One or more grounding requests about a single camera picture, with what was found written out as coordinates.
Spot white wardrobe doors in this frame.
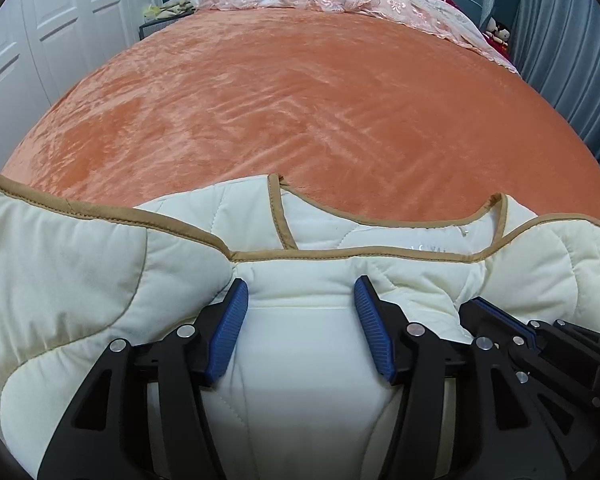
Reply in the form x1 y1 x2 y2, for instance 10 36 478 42
0 0 165 172

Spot cream quilted jacket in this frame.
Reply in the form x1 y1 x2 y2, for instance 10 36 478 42
0 160 600 480

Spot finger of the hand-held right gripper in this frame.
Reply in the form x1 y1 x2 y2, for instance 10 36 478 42
459 297 531 349
487 307 581 344

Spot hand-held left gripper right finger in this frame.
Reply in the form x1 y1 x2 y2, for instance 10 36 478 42
354 275 567 480

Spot plush dolls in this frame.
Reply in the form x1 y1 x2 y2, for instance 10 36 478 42
481 15 514 57

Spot dark nightstand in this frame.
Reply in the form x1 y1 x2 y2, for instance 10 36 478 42
138 16 182 42

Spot grey-blue curtain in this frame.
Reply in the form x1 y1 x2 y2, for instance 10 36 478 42
509 0 600 183

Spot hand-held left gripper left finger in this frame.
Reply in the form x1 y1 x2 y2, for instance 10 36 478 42
37 277 251 480

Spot orange plush blanket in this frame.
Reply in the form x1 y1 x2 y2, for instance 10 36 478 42
2 2 600 228

